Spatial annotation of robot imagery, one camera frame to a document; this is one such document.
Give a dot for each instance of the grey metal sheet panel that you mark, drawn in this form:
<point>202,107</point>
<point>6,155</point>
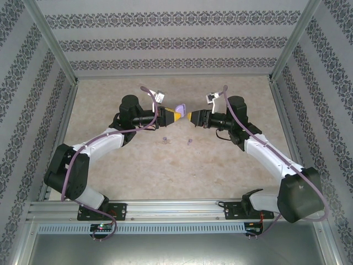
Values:
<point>176,249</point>

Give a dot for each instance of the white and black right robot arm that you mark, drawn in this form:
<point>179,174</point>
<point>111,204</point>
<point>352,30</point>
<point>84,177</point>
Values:
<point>270,154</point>

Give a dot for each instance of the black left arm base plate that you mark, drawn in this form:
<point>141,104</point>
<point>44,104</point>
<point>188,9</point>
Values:
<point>118,211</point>

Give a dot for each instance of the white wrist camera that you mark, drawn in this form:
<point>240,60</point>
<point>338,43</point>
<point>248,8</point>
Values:
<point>211,98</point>
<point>160,97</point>

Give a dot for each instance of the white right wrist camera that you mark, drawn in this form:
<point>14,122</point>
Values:
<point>211,98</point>

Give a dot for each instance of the purple round charging case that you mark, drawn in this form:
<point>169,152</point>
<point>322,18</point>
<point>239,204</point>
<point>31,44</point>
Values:
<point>180,108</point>

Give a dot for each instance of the aluminium mounting rail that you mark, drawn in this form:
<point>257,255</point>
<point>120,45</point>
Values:
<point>176,209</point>

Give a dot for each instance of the aluminium table side rail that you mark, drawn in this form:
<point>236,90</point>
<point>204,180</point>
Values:
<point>64,121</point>
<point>284,121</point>

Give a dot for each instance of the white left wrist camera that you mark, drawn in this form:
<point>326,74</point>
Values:
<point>160,97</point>

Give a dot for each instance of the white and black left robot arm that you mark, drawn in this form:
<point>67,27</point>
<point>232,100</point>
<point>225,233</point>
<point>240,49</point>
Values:
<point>104,140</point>

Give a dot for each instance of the small right controller board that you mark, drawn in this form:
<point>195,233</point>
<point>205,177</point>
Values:
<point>253,230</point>

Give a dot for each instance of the small controller board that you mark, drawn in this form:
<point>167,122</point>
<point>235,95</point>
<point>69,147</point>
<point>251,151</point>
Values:
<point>253,230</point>
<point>100,227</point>

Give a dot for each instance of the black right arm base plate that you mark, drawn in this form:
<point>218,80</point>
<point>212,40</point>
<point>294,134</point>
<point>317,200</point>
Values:
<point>231,211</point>

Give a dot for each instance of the aluminium frame post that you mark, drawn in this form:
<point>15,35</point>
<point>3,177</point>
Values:
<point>49,38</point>
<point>296,38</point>

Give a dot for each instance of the small left controller board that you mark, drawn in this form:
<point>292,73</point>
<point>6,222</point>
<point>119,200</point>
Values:
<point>100,227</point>

